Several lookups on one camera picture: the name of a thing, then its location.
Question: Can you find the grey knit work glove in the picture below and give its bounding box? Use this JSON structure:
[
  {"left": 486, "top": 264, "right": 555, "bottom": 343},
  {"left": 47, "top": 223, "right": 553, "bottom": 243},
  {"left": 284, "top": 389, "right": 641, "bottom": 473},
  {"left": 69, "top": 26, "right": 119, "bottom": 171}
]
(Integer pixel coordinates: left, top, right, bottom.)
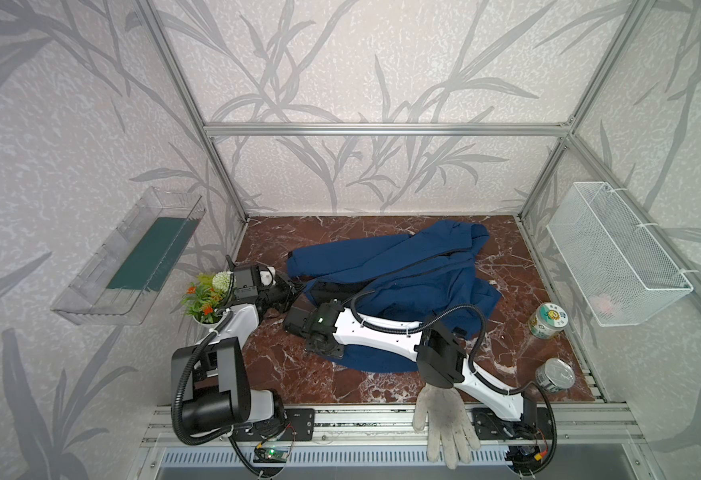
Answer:
[{"left": 412, "top": 384, "right": 481, "bottom": 470}]

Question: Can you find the green circuit board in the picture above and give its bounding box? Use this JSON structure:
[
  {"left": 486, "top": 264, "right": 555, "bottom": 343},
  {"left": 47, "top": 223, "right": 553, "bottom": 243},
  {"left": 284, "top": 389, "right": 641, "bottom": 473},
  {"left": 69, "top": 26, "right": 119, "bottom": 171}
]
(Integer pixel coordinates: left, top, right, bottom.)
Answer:
[{"left": 254, "top": 445, "right": 290, "bottom": 463}]

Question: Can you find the pink item in basket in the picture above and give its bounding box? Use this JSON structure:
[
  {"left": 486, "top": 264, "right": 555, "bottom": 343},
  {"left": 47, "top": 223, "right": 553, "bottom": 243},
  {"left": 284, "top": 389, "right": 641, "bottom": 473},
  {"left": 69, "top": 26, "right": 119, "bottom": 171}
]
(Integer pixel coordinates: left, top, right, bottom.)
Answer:
[{"left": 589, "top": 293, "right": 620, "bottom": 317}]

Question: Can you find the potted artificial flower plant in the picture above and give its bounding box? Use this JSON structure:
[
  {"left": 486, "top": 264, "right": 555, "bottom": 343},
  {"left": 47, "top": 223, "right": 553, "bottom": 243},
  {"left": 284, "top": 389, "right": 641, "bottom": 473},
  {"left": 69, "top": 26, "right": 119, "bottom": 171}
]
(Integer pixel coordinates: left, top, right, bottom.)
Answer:
[{"left": 182, "top": 271, "right": 234, "bottom": 325}]

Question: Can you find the white wire mesh basket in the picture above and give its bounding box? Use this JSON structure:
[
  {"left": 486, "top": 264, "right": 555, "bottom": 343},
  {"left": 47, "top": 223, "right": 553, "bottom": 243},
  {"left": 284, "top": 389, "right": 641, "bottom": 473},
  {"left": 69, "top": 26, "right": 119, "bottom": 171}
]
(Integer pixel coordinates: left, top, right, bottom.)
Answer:
[{"left": 547, "top": 181, "right": 694, "bottom": 328}]

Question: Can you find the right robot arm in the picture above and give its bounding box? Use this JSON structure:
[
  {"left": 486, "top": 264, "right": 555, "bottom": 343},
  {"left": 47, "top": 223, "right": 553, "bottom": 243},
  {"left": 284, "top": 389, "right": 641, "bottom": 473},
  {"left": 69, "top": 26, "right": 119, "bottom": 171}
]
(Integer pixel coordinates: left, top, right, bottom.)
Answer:
[{"left": 284, "top": 300, "right": 558, "bottom": 441}]

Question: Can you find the clear plastic wall shelf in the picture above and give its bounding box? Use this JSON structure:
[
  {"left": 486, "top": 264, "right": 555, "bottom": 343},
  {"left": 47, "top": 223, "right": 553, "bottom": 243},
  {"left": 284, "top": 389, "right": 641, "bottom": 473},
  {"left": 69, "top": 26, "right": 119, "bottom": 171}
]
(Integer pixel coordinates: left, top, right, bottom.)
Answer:
[{"left": 50, "top": 187, "right": 206, "bottom": 326}]

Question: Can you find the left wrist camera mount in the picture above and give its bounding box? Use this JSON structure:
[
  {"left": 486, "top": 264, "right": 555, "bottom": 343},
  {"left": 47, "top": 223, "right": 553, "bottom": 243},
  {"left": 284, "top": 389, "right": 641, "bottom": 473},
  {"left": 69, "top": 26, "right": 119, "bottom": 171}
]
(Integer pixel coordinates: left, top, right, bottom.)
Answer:
[{"left": 232, "top": 264, "right": 276, "bottom": 294}]

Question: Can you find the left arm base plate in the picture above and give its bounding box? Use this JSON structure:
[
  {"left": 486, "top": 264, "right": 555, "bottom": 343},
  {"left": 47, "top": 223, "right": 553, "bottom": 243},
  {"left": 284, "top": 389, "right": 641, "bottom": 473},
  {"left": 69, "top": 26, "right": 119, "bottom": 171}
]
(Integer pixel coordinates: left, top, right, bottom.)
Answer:
[{"left": 234, "top": 408, "right": 316, "bottom": 442}]

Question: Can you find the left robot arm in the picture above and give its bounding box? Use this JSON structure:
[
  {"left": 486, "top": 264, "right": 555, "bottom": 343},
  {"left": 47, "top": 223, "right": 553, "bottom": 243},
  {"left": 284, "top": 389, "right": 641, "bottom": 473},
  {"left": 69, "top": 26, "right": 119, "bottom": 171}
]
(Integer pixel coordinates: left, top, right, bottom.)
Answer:
[{"left": 170, "top": 263, "right": 300, "bottom": 446}]

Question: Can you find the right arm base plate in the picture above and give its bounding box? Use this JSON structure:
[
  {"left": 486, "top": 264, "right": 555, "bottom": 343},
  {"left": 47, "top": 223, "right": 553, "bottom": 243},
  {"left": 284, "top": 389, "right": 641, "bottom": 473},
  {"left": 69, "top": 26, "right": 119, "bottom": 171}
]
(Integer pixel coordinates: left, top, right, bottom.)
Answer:
[{"left": 469, "top": 406, "right": 554, "bottom": 441}]

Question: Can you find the blue jacket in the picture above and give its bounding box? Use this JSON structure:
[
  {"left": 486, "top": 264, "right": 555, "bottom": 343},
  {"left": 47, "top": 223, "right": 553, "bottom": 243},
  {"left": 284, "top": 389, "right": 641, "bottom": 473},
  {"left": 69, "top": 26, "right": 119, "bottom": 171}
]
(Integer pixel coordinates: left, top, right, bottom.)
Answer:
[{"left": 286, "top": 220, "right": 502, "bottom": 338}]

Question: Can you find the silver tin can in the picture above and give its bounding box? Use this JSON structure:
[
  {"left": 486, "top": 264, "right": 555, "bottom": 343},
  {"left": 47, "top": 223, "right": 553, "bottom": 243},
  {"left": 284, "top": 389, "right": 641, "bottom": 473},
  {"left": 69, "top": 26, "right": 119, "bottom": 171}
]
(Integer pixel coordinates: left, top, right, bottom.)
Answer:
[{"left": 536, "top": 358, "right": 576, "bottom": 393}]

